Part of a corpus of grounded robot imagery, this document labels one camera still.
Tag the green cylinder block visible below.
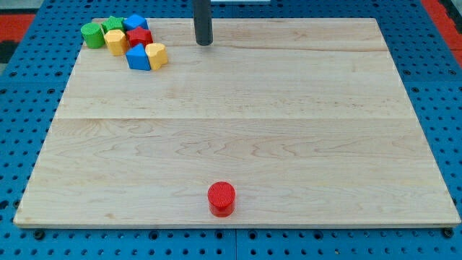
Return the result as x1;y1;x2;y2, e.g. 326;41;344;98
80;22;105;49

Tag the yellow heart block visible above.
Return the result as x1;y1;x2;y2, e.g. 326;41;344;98
145;43;168;70

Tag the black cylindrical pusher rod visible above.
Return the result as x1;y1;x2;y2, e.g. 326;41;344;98
192;0;213;46

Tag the yellow hexagon block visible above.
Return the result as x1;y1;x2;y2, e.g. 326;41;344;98
104;30;128;56

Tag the red cylinder block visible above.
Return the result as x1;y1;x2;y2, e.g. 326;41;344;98
207;181;236;217

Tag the red star block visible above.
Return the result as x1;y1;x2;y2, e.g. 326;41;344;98
126;26;154;47

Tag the green star block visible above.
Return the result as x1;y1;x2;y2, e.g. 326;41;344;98
101;16;125;33

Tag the blue triangle block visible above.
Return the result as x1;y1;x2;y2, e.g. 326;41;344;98
126;43;151;71

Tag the light wooden board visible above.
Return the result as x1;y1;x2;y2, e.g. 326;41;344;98
14;18;461;229

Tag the blue cube block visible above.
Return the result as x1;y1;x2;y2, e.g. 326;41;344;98
123;14;149;31

